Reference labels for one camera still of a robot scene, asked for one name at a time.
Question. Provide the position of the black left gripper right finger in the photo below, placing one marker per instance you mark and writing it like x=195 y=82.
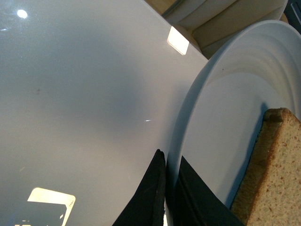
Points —
x=190 y=200

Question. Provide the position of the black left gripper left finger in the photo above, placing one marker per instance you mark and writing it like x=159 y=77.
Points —
x=146 y=207

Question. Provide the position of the white ceramic plate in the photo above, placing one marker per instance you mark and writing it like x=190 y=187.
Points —
x=221 y=116

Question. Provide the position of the brown bread slice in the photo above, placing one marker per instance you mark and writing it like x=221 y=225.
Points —
x=270 y=192

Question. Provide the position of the beige chair right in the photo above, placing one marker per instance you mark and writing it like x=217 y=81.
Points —
x=208 y=24

